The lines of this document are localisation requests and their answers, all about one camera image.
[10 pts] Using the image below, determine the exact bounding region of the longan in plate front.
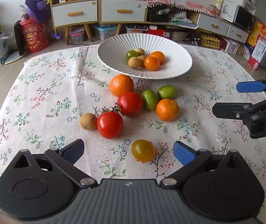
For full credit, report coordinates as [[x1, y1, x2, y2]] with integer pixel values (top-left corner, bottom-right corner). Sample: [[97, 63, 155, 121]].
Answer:
[[128, 57, 141, 69]]

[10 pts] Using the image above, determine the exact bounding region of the left white drawer cabinet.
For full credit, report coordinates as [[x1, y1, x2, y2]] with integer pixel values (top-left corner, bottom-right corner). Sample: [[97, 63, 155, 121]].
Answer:
[[50, 0, 99, 44]]

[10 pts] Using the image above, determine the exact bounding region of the white drawer cabinet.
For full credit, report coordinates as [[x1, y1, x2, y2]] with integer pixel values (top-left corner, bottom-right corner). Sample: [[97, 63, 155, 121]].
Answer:
[[98, 0, 147, 35], [50, 0, 99, 44]]

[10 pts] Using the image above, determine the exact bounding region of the yellow green tomato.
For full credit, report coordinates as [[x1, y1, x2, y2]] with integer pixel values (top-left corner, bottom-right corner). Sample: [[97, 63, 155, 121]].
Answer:
[[131, 140, 156, 163]]

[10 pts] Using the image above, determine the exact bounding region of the yellow egg carton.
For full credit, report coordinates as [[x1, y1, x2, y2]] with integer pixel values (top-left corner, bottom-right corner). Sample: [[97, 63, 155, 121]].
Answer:
[[199, 32, 220, 50]]

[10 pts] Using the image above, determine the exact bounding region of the black stand panel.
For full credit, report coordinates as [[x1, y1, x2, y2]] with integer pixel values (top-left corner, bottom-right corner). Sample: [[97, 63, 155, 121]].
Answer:
[[13, 20, 26, 56]]

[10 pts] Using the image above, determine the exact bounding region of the black microwave oven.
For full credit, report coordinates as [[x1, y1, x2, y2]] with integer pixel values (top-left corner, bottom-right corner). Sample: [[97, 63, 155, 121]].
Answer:
[[220, 0, 256, 30]]

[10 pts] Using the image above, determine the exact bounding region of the small green fruit in plate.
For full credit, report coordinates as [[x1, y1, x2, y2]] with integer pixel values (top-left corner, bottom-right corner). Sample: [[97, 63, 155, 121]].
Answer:
[[126, 50, 138, 60]]

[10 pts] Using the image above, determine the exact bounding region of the floral tablecloth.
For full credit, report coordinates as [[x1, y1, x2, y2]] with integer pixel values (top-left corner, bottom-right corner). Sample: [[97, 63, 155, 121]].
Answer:
[[0, 46, 266, 220]]

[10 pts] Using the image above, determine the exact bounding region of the red tomato back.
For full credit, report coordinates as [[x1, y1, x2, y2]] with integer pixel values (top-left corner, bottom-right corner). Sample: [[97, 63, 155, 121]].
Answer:
[[117, 91, 143, 117]]

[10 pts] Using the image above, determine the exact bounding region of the clear storage bin blue lid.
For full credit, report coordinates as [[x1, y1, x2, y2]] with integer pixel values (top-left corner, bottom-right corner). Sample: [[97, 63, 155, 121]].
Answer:
[[93, 24, 117, 41]]

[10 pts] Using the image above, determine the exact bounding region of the right white drawer cabinet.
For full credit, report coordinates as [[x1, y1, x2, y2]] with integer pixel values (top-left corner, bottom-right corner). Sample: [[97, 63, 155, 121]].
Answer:
[[98, 0, 147, 35]]

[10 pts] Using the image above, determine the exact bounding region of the brown longan fruit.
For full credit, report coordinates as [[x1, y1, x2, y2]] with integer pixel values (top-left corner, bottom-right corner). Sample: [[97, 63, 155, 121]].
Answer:
[[79, 113, 98, 130]]

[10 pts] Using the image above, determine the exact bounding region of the orange tomato front in plate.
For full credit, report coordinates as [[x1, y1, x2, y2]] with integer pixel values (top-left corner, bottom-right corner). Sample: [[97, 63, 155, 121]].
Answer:
[[144, 56, 160, 71]]

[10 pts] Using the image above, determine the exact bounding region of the small mandarin orange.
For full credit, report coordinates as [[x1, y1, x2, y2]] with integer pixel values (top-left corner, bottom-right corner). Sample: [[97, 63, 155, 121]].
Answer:
[[156, 99, 180, 122]]

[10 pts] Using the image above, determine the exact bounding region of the round green fruit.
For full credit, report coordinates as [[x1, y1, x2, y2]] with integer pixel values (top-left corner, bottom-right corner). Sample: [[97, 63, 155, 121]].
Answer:
[[157, 85, 177, 99]]

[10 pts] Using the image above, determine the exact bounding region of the red snack bucket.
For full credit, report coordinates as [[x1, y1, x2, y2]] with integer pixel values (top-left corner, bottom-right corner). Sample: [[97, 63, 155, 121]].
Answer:
[[19, 17, 50, 54]]

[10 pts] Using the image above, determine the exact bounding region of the longan in plate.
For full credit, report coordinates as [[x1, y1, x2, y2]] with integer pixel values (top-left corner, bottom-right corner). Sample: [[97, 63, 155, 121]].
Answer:
[[134, 48, 145, 56], [128, 57, 141, 69], [137, 55, 146, 67]]

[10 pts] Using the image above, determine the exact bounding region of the orange tomato back in plate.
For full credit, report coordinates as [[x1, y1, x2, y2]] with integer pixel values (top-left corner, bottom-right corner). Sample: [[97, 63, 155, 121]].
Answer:
[[150, 51, 166, 65]]

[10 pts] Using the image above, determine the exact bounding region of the orange tomato in plate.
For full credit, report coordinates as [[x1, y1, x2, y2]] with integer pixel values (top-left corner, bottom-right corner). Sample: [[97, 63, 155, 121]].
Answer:
[[150, 51, 166, 65], [144, 56, 160, 71]]

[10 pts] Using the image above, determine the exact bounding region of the red tomato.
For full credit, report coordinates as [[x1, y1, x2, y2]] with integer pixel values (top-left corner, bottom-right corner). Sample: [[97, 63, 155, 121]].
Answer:
[[97, 111, 123, 139], [117, 91, 143, 117]]

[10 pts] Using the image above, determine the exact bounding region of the red box under bench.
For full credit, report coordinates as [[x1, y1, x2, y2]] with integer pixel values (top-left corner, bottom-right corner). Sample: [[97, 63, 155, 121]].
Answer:
[[145, 29, 171, 39]]

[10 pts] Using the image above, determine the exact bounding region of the large orange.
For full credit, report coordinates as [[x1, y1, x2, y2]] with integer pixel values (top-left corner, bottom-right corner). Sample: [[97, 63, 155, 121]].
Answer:
[[109, 74, 134, 97]]

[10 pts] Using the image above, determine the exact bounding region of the purple plush toy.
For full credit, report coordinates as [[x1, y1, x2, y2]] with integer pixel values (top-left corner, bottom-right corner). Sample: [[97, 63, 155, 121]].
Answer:
[[25, 0, 51, 23]]

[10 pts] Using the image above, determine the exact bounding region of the pink cloth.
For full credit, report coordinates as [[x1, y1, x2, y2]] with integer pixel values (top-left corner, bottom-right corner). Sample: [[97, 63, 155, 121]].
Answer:
[[138, 0, 214, 16]]

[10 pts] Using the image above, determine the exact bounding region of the oblong green fruit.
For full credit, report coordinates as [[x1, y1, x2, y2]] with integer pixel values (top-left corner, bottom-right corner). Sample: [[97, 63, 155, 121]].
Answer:
[[142, 90, 159, 111]]

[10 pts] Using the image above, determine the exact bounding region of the clear storage bin small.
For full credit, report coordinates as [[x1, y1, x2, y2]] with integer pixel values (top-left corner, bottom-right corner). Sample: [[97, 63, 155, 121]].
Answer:
[[69, 25, 85, 44]]

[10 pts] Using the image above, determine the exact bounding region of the longan in plate middle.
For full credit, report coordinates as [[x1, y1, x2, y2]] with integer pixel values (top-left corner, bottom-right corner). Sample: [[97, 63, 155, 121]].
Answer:
[[137, 55, 146, 67]]

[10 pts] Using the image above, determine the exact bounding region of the longan in plate back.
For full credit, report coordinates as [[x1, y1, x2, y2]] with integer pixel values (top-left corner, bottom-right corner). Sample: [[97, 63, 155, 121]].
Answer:
[[134, 48, 145, 56]]

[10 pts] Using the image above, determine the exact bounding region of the red tomato front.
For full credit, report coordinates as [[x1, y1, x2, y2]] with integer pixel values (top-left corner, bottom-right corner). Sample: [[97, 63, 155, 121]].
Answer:
[[97, 111, 123, 139]]

